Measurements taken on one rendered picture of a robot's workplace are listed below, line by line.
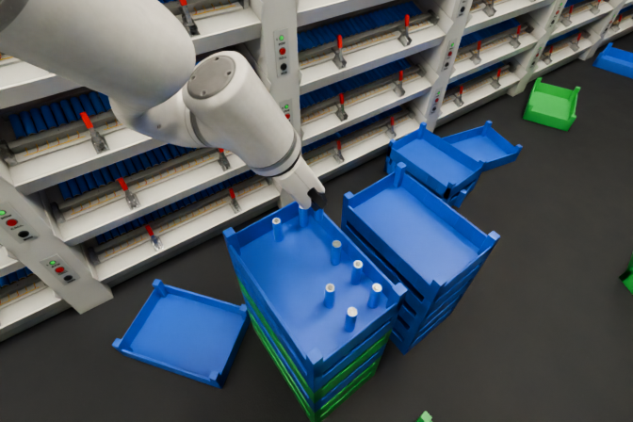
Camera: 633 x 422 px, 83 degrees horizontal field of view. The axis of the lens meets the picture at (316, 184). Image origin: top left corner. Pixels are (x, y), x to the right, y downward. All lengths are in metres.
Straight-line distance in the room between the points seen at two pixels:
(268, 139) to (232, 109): 0.07
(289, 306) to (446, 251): 0.40
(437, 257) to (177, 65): 0.72
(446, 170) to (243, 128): 1.13
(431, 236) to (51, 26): 0.82
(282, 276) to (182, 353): 0.50
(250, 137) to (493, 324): 0.98
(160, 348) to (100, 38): 0.99
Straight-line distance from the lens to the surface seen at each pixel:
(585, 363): 1.31
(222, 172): 1.09
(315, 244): 0.77
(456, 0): 1.39
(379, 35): 1.27
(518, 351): 1.23
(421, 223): 0.94
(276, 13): 0.93
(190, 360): 1.14
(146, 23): 0.30
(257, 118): 0.42
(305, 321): 0.69
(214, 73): 0.41
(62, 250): 1.11
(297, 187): 0.52
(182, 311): 1.20
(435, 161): 1.49
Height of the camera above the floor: 1.04
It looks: 47 degrees down
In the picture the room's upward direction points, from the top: straight up
